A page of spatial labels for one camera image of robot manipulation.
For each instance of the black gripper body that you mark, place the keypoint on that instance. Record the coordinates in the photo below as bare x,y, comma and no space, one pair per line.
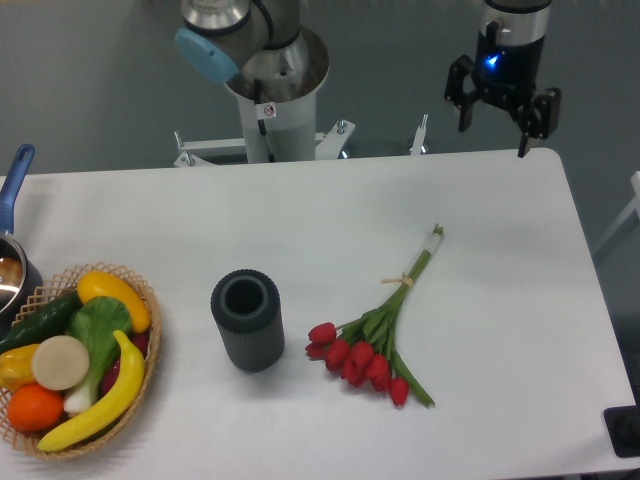
509,47

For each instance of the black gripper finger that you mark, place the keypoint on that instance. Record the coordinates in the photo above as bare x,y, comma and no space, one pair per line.
540,119
460,70

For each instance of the red tulip bouquet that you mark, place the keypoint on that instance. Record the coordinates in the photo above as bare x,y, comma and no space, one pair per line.
365,349

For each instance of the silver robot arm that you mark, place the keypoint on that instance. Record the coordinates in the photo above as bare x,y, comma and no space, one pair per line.
274,67

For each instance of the dark grey ribbed vase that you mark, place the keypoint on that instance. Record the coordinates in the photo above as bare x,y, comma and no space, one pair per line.
246,307

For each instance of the black device at table edge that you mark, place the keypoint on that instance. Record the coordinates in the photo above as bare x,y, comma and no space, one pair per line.
623,428

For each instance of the green bok choy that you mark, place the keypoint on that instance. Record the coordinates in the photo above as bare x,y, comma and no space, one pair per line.
93,325

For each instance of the woven wicker basket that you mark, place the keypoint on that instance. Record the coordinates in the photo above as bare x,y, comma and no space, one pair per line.
53,288

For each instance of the yellow banana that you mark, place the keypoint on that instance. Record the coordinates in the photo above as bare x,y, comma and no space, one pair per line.
106,410

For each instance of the green cucumber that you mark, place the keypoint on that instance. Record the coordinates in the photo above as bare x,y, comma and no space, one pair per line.
50,320

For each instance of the beige round disc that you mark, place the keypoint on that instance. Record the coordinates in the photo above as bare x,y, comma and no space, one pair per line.
60,363

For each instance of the yellow bell pepper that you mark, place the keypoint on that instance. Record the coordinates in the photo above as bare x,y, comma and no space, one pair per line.
16,370

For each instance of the orange fruit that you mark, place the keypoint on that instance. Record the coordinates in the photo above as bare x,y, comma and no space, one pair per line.
34,408

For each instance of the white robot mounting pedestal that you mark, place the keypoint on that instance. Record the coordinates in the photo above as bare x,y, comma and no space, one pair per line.
286,132

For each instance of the blue handled saucepan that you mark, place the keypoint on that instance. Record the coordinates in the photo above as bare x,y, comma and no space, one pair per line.
19,277

